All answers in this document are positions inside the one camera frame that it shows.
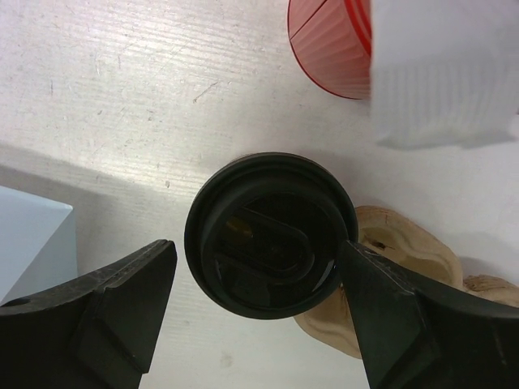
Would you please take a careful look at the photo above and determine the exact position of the red straw holder cup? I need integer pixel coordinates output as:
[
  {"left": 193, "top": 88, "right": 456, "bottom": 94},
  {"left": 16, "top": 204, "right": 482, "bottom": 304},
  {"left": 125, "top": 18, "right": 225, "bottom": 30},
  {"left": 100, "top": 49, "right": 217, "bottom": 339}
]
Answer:
[{"left": 287, "top": 0, "right": 372, "bottom": 100}]

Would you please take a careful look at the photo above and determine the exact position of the single black cup lid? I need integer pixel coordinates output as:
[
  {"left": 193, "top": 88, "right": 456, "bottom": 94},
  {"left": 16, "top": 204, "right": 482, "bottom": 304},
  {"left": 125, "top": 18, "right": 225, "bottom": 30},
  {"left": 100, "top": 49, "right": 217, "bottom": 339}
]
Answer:
[{"left": 184, "top": 152, "right": 358, "bottom": 320}]

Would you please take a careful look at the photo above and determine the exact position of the blue paper bag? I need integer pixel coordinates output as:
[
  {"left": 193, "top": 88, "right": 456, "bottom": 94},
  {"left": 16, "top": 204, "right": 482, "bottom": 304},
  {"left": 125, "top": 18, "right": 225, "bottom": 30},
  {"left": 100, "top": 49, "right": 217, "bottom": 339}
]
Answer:
[{"left": 1, "top": 186, "right": 78, "bottom": 304}]

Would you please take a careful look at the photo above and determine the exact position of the brown pulp cup carrier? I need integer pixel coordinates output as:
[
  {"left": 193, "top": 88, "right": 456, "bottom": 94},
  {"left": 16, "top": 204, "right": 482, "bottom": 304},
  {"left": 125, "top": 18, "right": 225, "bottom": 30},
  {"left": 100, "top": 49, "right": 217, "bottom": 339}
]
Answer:
[{"left": 294, "top": 206, "right": 518, "bottom": 359}]

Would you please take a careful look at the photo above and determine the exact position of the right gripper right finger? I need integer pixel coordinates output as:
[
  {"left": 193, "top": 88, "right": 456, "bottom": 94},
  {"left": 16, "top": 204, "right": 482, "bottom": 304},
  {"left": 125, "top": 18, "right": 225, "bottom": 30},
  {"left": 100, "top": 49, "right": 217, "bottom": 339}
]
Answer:
[{"left": 338, "top": 241, "right": 518, "bottom": 388}]

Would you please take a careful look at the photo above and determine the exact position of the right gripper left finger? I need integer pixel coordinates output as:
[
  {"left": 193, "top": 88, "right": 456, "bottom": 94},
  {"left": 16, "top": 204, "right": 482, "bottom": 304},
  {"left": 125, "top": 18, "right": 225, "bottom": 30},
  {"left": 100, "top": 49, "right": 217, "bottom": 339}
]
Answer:
[{"left": 1, "top": 240, "right": 178, "bottom": 388}]

